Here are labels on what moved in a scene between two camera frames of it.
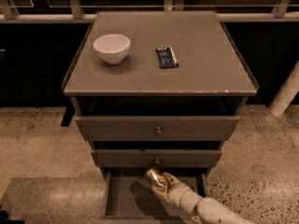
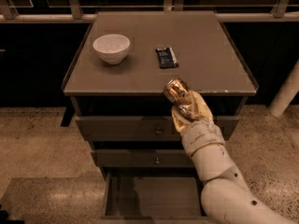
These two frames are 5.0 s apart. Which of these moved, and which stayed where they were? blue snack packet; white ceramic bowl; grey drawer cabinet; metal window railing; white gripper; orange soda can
Moved: orange soda can; white gripper
Stayed: metal window railing; white ceramic bowl; grey drawer cabinet; blue snack packet
